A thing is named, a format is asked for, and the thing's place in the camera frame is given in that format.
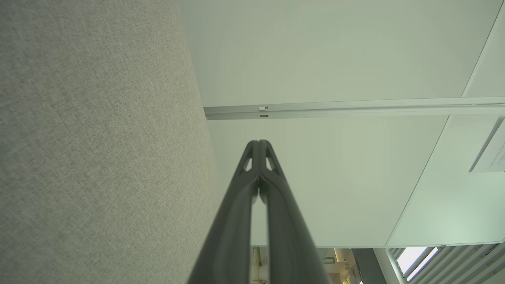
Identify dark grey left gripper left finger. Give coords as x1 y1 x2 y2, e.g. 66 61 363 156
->
187 140 261 284

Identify grey metal partition post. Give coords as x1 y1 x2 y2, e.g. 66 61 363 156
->
203 96 505 121

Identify white paper wall notice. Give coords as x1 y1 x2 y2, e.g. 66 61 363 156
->
469 118 505 174

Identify grey window blinds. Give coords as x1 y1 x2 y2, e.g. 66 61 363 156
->
386 241 505 284

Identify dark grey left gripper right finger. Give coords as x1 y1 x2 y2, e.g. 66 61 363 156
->
258 139 331 284

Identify dark grey pillar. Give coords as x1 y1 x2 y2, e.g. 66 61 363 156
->
351 248 390 284

